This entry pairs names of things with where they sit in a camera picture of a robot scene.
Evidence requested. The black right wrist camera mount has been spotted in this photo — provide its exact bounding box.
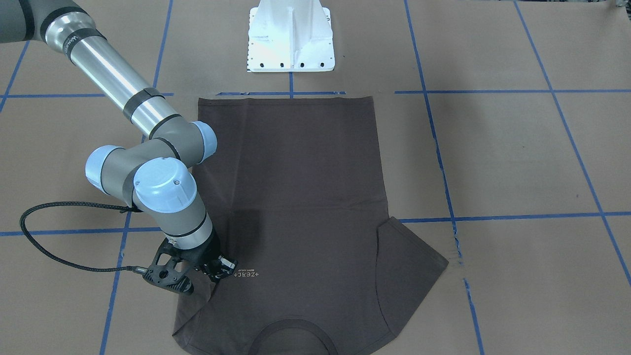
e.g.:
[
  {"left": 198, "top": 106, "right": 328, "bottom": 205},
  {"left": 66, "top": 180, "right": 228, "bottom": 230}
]
[{"left": 136, "top": 239, "right": 194, "bottom": 296}]

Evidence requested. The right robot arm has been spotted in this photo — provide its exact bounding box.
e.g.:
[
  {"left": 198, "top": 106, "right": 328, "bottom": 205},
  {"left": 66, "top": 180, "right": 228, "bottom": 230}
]
[{"left": 1, "top": 0, "right": 237, "bottom": 294}]

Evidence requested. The black braided cable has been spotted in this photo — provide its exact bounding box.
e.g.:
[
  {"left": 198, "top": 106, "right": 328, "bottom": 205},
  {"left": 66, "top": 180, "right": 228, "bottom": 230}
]
[{"left": 19, "top": 201, "right": 148, "bottom": 273}]

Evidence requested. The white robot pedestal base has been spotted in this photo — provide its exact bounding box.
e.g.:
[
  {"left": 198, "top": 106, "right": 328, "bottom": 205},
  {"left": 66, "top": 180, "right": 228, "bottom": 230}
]
[{"left": 246, "top": 0, "right": 336, "bottom": 72}]

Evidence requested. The dark brown t-shirt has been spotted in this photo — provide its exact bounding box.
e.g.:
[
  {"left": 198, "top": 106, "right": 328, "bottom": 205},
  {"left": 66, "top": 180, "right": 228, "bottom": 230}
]
[{"left": 172, "top": 97, "right": 448, "bottom": 355}]

